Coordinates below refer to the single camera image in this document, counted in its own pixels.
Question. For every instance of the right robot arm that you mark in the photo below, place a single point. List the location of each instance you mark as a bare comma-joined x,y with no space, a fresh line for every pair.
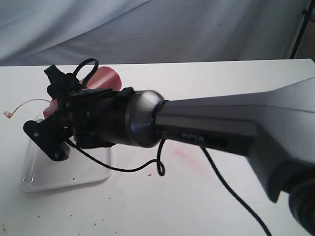
274,130

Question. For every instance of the red sauce squeeze bottle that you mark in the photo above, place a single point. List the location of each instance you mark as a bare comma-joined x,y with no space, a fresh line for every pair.
104,78

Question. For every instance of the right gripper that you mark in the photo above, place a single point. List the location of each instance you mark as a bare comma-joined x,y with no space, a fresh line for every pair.
97,117

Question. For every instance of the grey backdrop cloth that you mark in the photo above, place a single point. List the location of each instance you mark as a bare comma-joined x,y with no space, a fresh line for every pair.
66,32

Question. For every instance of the white rectangular plastic tray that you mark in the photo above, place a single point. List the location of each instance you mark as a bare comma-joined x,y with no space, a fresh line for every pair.
41,173

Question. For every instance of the black tripod stand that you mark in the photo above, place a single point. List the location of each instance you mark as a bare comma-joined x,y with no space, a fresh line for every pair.
306,13

